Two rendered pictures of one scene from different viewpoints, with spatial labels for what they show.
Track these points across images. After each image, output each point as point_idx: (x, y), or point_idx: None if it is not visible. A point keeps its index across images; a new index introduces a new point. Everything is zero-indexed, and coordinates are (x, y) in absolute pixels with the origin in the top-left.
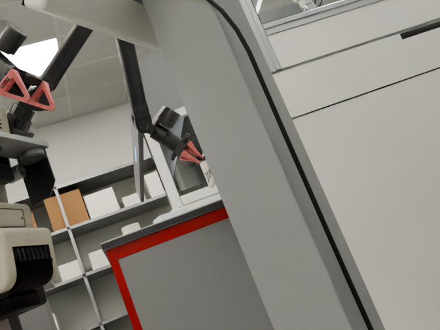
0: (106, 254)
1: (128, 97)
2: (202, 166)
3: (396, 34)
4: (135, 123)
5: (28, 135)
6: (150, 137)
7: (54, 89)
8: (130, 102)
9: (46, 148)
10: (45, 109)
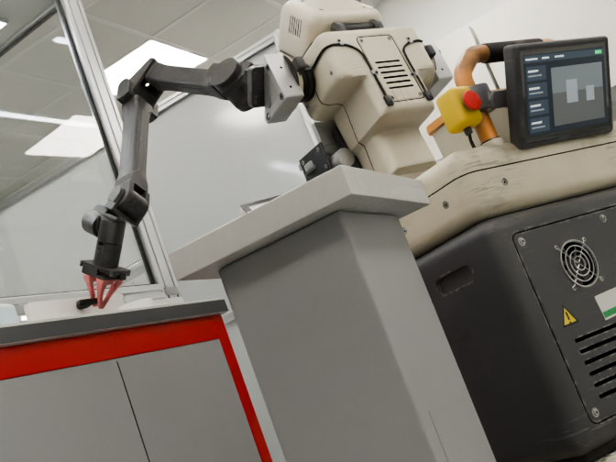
0: (191, 317)
1: (141, 167)
2: (44, 312)
3: None
4: (146, 199)
5: (263, 106)
6: (123, 224)
7: (225, 100)
8: (144, 174)
9: (302, 170)
10: (239, 104)
